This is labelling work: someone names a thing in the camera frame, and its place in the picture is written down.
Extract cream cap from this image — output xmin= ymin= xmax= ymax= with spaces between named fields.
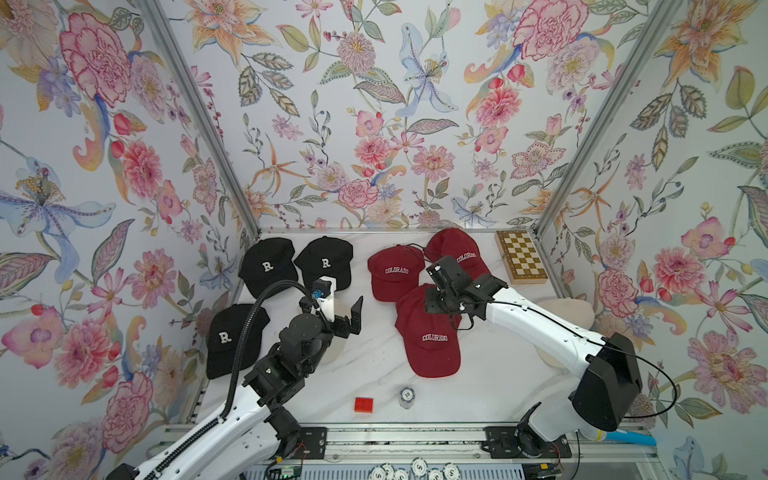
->
xmin=320 ymin=298 xmax=351 ymax=366
xmin=533 ymin=298 xmax=596 ymax=368

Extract aluminium front rail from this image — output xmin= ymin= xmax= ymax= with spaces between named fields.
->
xmin=302 ymin=423 xmax=657 ymax=463

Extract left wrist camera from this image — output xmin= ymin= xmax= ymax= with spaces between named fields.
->
xmin=310 ymin=276 xmax=336 ymax=321

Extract cream cap left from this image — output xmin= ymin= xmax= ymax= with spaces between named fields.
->
xmin=320 ymin=298 xmax=351 ymax=366

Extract red cap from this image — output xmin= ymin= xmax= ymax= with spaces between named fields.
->
xmin=367 ymin=245 xmax=425 ymax=302
xmin=395 ymin=284 xmax=461 ymax=378
xmin=424 ymin=228 xmax=490 ymax=279

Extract poker chips row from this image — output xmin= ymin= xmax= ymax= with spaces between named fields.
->
xmin=366 ymin=458 xmax=462 ymax=480

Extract black cap front left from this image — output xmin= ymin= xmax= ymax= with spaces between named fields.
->
xmin=206 ymin=304 xmax=270 ymax=380

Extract cream cap right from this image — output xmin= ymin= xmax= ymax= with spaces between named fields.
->
xmin=533 ymin=298 xmax=596 ymax=368

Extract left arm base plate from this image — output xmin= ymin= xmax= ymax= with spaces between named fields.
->
xmin=270 ymin=426 xmax=328 ymax=461

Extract small glass jar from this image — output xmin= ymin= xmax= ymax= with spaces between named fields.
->
xmin=399 ymin=387 xmax=415 ymax=409

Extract black cap back middle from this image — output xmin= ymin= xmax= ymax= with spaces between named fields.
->
xmin=294 ymin=236 xmax=354 ymax=290

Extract wooden chess board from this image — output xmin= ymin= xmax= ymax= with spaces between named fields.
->
xmin=495 ymin=230 xmax=548 ymax=284

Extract black cap back left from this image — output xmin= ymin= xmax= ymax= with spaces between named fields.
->
xmin=238 ymin=237 xmax=298 ymax=298

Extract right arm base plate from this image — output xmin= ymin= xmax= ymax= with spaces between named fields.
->
xmin=481 ymin=425 xmax=573 ymax=460

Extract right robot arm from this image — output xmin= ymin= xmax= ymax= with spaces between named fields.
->
xmin=426 ymin=256 xmax=652 ymax=442

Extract blue microphone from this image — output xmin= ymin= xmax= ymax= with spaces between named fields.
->
xmin=598 ymin=429 xmax=657 ymax=447

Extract black cap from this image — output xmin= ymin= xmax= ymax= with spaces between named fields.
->
xmin=294 ymin=236 xmax=354 ymax=290
xmin=238 ymin=237 xmax=298 ymax=298
xmin=206 ymin=304 xmax=270 ymax=380

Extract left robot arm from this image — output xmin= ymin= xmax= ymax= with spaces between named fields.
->
xmin=109 ymin=277 xmax=363 ymax=479

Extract red plastic block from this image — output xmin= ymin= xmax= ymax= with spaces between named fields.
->
xmin=353 ymin=397 xmax=374 ymax=414

